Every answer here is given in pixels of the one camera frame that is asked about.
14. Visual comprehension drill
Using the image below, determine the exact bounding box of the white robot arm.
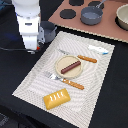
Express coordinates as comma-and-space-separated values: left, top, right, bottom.
11, 0, 45, 53

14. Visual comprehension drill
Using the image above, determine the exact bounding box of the beige woven placemat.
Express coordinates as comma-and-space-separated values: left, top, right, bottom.
13, 31, 114, 128

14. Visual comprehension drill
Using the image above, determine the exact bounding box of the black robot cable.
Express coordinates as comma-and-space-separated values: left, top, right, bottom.
0, 46, 29, 53

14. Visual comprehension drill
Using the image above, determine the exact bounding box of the brown toy stove top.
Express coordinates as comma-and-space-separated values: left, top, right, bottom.
49, 0, 128, 43

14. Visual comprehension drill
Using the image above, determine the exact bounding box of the knife with orange handle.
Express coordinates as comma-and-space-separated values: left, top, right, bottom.
58, 49, 97, 63

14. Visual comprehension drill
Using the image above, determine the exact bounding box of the white blue fish toy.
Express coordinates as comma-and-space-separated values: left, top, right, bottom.
88, 45, 109, 55

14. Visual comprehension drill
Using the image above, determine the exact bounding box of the grey saucepan on stove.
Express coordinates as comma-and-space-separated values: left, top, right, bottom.
81, 0, 106, 25

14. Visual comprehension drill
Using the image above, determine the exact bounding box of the yellow bread loaf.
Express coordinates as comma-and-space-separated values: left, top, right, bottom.
43, 89, 70, 110

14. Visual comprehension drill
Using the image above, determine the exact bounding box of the brown sausage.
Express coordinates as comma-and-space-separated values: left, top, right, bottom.
61, 61, 81, 74

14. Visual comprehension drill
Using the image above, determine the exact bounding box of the round wooden plate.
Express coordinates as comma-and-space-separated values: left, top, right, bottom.
55, 55, 83, 79

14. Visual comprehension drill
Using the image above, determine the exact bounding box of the fork with orange handle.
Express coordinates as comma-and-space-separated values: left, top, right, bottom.
43, 71, 84, 90

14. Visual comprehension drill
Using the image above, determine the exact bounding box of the beige bowl on stove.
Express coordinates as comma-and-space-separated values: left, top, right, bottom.
116, 4, 128, 30

